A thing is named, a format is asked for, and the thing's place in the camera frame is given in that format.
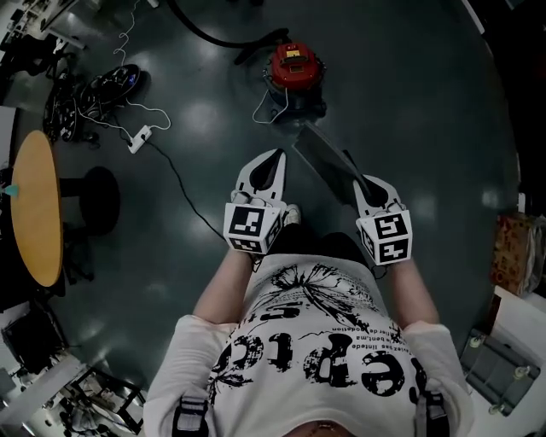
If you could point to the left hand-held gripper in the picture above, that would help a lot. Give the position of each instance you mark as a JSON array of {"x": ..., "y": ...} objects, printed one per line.
[{"x": 249, "y": 224}]

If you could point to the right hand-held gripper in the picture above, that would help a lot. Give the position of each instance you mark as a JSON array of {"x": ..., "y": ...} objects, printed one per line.
[{"x": 390, "y": 239}]

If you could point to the person's right forearm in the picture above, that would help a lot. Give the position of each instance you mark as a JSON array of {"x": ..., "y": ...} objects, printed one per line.
[{"x": 414, "y": 294}]

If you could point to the person's left forearm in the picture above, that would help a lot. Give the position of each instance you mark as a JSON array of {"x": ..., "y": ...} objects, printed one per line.
[{"x": 222, "y": 286}]

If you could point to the person's white left shoe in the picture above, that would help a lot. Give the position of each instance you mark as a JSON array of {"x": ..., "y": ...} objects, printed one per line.
[{"x": 293, "y": 213}]

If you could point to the black trousers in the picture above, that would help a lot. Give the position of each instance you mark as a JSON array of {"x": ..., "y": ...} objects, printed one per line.
[{"x": 324, "y": 247}]

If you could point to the red vacuum cleaner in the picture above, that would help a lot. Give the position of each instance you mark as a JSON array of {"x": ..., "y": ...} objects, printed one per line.
[{"x": 294, "y": 68}]

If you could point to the white power strip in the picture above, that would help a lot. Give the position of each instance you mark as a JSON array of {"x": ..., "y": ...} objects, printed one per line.
[{"x": 140, "y": 138}]

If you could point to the printed cardboard box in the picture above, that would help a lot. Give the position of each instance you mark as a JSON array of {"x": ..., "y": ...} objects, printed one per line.
[{"x": 514, "y": 256}]

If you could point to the white printed shirt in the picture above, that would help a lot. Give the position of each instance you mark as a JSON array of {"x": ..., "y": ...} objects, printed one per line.
[{"x": 307, "y": 363}]

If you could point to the black round device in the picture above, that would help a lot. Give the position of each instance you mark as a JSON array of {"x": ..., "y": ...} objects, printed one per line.
[{"x": 115, "y": 81}]

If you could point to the white box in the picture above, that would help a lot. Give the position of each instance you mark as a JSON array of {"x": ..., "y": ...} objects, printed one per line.
[{"x": 520, "y": 316}]

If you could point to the black chair base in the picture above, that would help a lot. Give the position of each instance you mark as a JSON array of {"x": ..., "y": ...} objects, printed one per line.
[{"x": 79, "y": 260}]

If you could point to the grey wheeled dolly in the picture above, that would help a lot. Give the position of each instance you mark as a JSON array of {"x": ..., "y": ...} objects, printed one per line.
[{"x": 499, "y": 375}]

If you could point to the round wooden table black base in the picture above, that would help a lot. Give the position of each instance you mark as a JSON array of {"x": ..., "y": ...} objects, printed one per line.
[{"x": 36, "y": 209}]

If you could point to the white desk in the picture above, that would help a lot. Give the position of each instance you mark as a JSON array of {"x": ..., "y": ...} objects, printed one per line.
[{"x": 64, "y": 32}]

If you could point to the small teal object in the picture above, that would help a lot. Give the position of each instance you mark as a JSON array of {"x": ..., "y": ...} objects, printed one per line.
[{"x": 12, "y": 190}]

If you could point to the black metal frame rack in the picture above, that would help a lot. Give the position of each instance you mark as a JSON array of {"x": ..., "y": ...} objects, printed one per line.
[{"x": 106, "y": 397}]

